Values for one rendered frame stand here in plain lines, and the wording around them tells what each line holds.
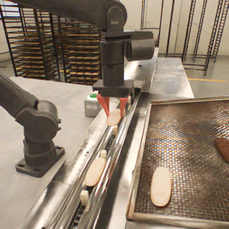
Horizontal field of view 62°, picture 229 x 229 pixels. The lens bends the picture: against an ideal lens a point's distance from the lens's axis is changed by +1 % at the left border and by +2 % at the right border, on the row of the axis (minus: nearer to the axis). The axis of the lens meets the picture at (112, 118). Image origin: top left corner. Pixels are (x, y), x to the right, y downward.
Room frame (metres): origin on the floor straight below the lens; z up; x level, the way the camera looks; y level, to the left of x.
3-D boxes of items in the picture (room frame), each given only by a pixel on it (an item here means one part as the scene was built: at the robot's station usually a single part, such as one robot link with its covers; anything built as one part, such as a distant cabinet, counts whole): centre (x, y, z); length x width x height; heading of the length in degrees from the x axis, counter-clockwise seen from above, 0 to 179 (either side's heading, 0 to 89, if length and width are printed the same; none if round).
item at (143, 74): (1.52, -0.25, 0.89); 1.25 x 0.18 x 0.09; 166
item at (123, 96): (0.49, -0.01, 0.98); 0.07 x 0.07 x 0.09; 77
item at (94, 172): (0.36, 0.04, 0.86); 0.10 x 0.04 x 0.01; 166
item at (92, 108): (0.74, 0.08, 0.84); 0.08 x 0.08 x 0.11; 76
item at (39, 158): (0.44, 0.21, 0.86); 0.12 x 0.09 x 0.08; 160
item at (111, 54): (0.49, 0.00, 1.12); 0.07 x 0.06 x 0.07; 104
